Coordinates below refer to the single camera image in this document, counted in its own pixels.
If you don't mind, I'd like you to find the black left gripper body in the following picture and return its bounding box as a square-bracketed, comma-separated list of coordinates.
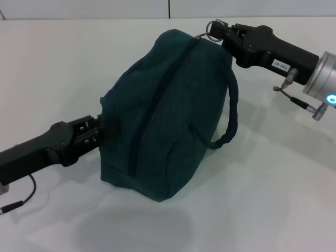
[0, 121, 81, 186]

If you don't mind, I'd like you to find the dark teal lunch bag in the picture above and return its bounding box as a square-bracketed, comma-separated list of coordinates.
[99, 19, 240, 203]

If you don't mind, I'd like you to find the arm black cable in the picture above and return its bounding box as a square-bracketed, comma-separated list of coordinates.
[272, 67, 331, 122]
[0, 174, 37, 215]

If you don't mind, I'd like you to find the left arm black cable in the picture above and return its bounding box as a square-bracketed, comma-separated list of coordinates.
[0, 174, 37, 215]

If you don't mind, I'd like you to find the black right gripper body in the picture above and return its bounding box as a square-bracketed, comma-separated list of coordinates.
[241, 25, 320, 86]

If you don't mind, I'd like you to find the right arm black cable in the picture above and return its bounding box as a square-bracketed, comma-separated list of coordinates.
[272, 67, 331, 122]

